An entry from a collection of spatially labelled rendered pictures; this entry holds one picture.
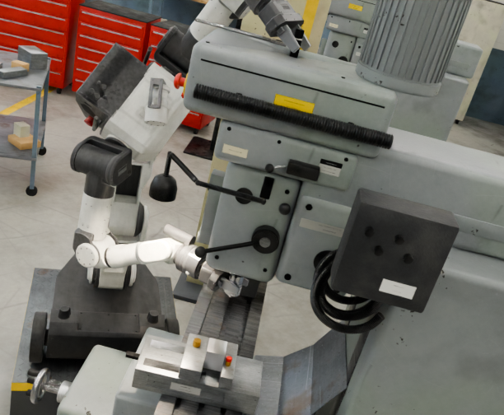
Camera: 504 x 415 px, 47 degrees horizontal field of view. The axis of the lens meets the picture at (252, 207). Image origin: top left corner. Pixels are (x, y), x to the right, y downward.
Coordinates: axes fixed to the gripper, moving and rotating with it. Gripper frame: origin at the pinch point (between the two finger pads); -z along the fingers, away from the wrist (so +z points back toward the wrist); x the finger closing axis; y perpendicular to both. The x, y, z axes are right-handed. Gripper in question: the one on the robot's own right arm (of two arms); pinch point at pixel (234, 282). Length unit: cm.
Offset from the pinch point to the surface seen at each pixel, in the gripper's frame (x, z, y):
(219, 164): 150, 88, 37
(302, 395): 3.8, -28.8, 27.3
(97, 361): -7, 37, 49
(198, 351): -12.7, 0.2, 17.5
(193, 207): 243, 148, 125
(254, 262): -8.0, -6.9, -14.2
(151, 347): -16.6, 12.7, 21.7
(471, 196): 7, -49, -48
